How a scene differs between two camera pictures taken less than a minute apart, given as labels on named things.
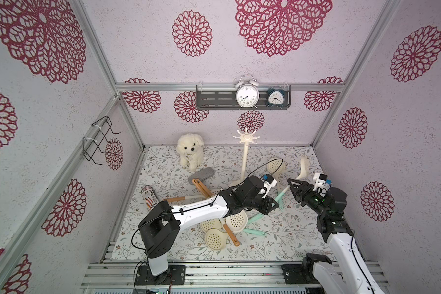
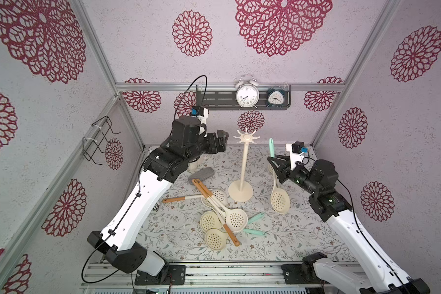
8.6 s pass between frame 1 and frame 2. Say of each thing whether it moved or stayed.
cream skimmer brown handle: stayed
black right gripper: moved
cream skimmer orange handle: stayed
